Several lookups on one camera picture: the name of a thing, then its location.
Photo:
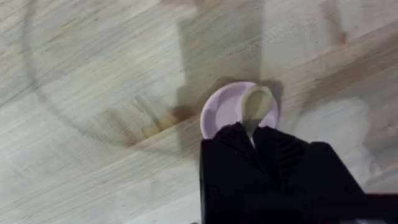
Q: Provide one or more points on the wooden spoon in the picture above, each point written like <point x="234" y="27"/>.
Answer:
<point x="256" y="104"/>

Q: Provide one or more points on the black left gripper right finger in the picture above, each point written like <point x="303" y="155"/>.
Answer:
<point x="298" y="174"/>

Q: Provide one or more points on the pink plate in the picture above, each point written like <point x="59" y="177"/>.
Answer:
<point x="222" y="110"/>

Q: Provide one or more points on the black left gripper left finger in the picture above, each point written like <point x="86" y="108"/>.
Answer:
<point x="228" y="168"/>

